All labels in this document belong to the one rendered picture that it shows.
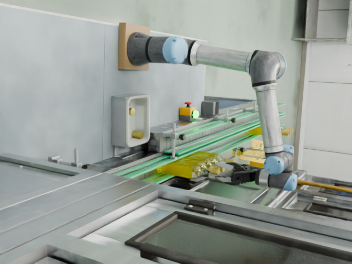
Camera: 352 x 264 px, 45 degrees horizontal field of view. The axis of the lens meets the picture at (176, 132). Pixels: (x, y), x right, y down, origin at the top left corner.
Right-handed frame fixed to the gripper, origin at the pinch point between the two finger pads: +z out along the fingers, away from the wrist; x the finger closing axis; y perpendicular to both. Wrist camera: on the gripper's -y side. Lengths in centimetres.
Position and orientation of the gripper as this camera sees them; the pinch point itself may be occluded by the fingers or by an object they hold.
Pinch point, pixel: (217, 171)
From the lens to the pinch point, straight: 196.6
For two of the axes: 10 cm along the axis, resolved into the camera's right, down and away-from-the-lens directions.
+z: -8.6, -1.1, 4.9
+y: 5.0, -1.2, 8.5
